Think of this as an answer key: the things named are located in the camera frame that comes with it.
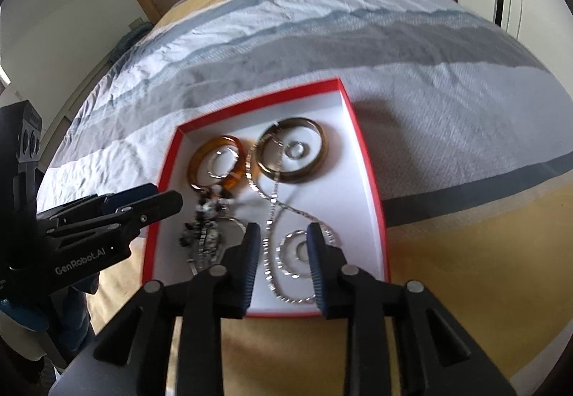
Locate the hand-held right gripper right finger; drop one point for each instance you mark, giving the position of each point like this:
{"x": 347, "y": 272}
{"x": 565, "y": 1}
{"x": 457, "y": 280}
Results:
{"x": 315, "y": 270}

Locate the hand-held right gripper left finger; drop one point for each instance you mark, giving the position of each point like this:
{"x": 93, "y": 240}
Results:
{"x": 248, "y": 270}

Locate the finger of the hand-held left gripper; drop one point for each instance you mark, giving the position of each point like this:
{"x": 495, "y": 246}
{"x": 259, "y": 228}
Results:
{"x": 156, "y": 205}
{"x": 134, "y": 194}

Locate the wall outlet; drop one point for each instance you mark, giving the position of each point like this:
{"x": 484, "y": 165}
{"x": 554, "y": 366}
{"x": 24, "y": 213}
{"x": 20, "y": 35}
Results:
{"x": 136, "y": 24}

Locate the striped bed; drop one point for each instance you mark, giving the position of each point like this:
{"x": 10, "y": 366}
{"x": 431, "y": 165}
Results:
{"x": 358, "y": 42}

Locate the dark brown bangle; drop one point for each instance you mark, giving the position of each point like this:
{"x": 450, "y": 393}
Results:
{"x": 322, "y": 145}

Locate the red jewelry box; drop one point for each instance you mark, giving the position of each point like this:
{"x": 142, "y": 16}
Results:
{"x": 347, "y": 163}

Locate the blue cloth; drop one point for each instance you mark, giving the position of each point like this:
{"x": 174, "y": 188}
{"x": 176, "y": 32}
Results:
{"x": 130, "y": 42}

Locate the thin silver hoop bangle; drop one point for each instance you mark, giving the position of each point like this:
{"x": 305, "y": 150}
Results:
{"x": 239, "y": 223}

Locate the amber bangle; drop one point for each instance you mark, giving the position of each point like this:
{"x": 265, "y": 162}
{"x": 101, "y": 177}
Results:
{"x": 215, "y": 140}

